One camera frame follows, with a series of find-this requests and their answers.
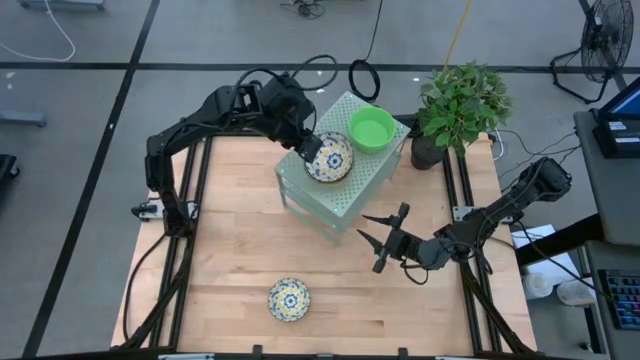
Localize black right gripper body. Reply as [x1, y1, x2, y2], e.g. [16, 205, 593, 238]
[371, 201, 444, 275]

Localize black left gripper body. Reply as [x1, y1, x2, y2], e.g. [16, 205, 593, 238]
[259, 73, 317, 151]

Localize yellow bowl with blue pattern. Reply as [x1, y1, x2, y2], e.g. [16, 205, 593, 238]
[267, 277, 312, 323]
[303, 130, 355, 184]

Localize green plastic bowl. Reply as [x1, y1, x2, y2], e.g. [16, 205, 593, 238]
[348, 112, 397, 155]
[347, 105, 398, 151]

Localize pale green perforated metal shelf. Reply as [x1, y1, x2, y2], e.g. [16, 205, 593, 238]
[273, 90, 413, 246]

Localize grey metal mounting plate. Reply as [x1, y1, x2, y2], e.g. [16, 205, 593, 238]
[130, 198, 200, 222]
[452, 205, 514, 224]

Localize black plant pot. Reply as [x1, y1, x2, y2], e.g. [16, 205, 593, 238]
[409, 134, 448, 172]

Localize white paper sheets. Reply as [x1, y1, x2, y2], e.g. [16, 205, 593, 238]
[510, 223, 580, 287]

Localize white round container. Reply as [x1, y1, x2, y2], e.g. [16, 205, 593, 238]
[555, 278, 597, 307]
[522, 271, 555, 301]

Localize green leafy plant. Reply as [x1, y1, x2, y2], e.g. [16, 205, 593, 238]
[416, 59, 515, 159]

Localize black desk support bar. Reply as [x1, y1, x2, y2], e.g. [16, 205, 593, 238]
[514, 213, 605, 267]

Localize grey desk with keyboard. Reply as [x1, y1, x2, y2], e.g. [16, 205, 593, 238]
[583, 239, 640, 360]

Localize grey desk with monitor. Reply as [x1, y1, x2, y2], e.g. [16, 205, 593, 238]
[573, 109, 640, 247]

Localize black backlit keyboard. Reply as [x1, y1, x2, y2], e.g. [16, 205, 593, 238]
[597, 268, 640, 331]

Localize small black computer box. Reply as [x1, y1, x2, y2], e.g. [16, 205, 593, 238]
[592, 118, 640, 160]

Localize grey stand foot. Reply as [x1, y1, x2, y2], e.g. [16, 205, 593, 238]
[0, 110, 47, 129]
[17, 0, 107, 12]

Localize black computer monitor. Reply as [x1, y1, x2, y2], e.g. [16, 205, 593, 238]
[597, 74, 640, 121]

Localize black floor equipment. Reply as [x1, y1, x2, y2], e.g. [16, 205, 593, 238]
[0, 153, 21, 196]

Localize black floor fan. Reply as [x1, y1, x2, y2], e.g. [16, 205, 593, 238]
[549, 0, 636, 106]

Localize black coiled cable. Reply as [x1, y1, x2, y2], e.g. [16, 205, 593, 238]
[347, 0, 385, 104]

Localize black aluminium table frame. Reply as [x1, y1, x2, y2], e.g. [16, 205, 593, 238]
[118, 128, 540, 360]

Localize black cable bundle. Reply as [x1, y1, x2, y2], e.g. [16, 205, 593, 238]
[279, 0, 327, 21]

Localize orange hanging cable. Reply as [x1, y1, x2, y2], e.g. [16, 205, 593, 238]
[442, 0, 474, 72]

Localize white floor cable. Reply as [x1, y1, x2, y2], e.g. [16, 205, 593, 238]
[0, 0, 77, 64]

